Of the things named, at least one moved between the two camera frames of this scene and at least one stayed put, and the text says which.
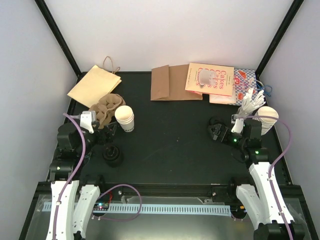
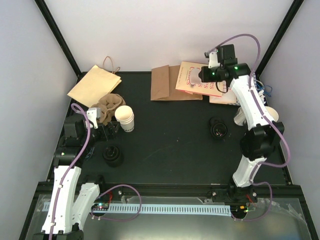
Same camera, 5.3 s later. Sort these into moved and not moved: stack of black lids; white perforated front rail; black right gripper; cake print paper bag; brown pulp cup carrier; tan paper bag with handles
Moved: cake print paper bag; black right gripper
Not moved: tan paper bag with handles; brown pulp cup carrier; stack of black lids; white perforated front rail
